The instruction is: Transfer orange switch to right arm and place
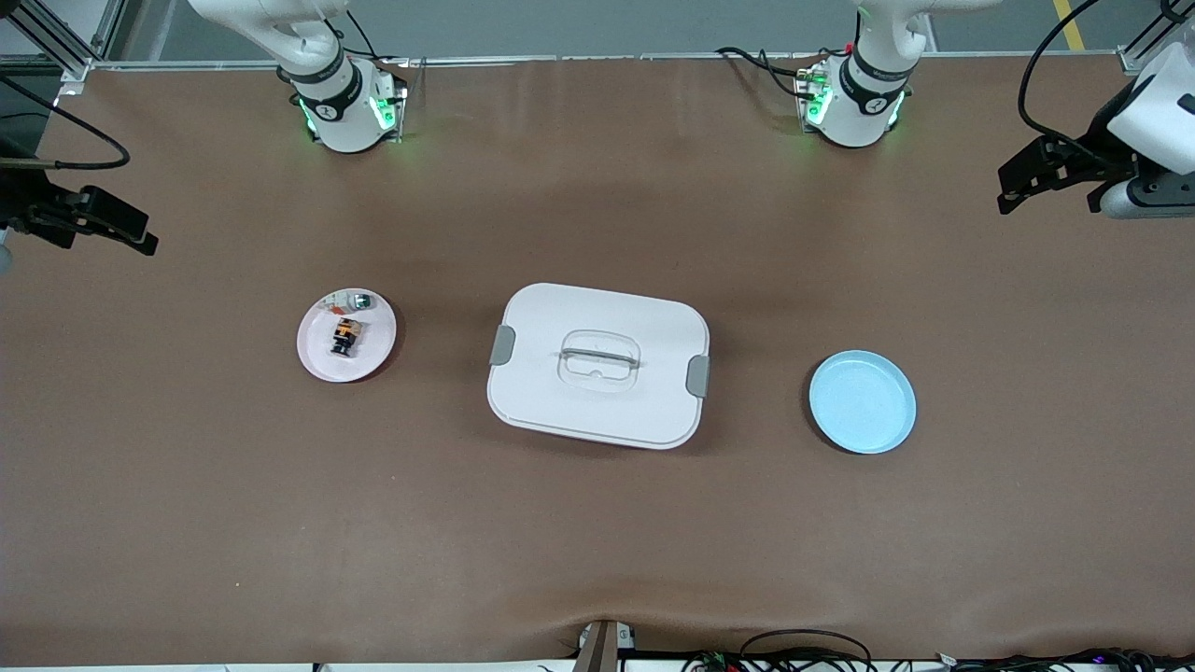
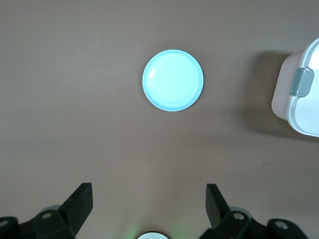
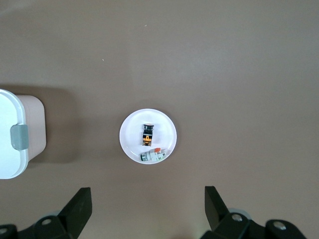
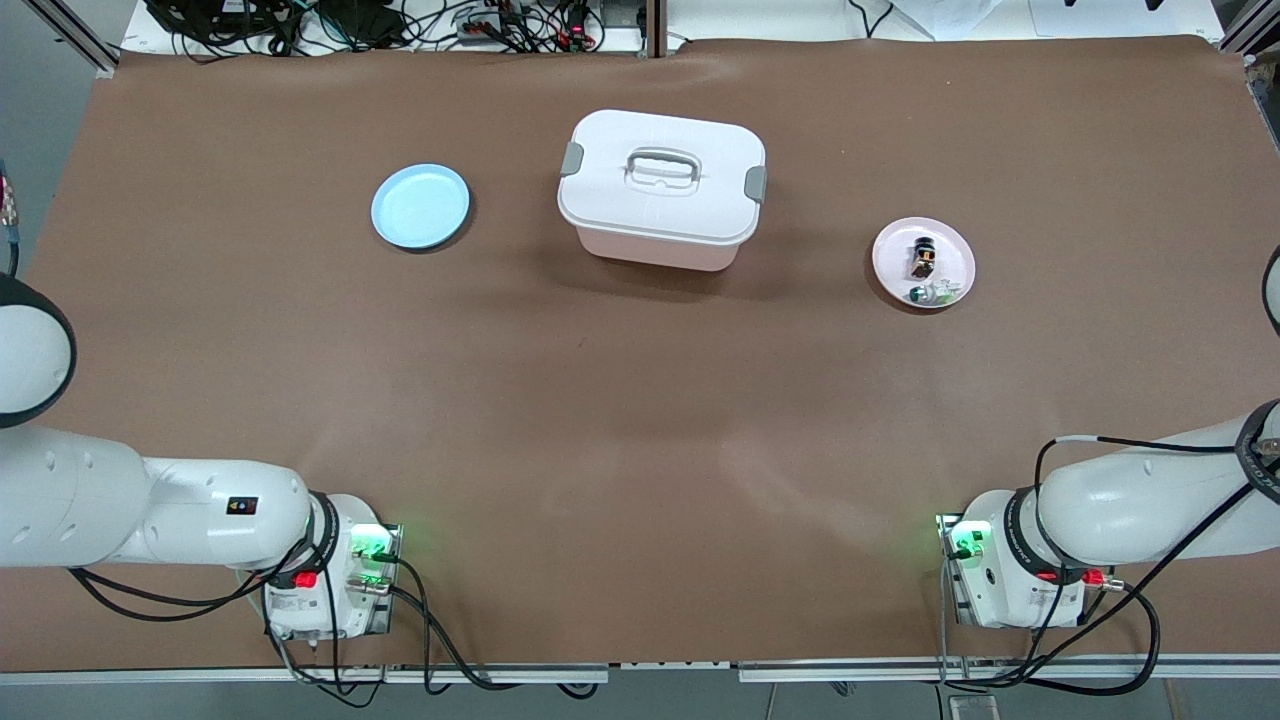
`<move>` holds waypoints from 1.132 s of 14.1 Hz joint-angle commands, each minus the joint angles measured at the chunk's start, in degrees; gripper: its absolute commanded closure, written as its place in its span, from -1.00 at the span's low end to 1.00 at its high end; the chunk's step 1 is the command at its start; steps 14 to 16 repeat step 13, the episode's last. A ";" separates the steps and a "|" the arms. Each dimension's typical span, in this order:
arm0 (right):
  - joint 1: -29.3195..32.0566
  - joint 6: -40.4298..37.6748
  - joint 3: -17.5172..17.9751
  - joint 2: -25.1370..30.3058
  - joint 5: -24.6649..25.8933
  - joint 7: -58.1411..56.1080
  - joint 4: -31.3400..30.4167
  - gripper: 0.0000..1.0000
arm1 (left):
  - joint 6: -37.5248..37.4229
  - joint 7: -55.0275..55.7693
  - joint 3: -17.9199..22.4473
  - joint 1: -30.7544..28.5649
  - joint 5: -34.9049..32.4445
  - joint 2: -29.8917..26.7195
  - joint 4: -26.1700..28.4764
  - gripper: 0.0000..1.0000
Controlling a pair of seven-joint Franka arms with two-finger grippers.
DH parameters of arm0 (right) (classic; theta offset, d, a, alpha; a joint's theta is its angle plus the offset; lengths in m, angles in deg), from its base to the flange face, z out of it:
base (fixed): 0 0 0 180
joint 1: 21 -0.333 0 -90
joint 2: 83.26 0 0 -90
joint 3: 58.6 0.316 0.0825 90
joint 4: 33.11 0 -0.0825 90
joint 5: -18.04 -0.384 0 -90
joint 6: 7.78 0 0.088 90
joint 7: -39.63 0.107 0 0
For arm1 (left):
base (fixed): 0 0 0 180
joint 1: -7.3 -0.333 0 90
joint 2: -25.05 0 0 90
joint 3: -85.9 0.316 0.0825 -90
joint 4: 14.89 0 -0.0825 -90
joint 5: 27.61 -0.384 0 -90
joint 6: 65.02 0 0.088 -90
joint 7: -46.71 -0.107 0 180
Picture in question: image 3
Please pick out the white green-tipped switch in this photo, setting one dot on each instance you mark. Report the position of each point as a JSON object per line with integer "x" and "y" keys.
{"x": 152, "y": 155}

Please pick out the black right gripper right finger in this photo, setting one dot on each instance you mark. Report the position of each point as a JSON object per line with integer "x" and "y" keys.
{"x": 216, "y": 216}

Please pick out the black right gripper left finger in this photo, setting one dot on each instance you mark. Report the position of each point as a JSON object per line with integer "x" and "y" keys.
{"x": 74, "y": 214}

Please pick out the grey box latch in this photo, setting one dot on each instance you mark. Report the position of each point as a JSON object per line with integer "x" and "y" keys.
{"x": 19, "y": 137}

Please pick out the black orange push-button switch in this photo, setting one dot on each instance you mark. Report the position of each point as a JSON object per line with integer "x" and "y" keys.
{"x": 148, "y": 135}

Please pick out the white lidded storage box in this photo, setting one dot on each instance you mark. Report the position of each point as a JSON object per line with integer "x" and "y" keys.
{"x": 7, "y": 112}

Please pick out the pink round plate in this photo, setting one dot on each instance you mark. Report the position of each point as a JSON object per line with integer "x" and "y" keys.
{"x": 129, "y": 134}

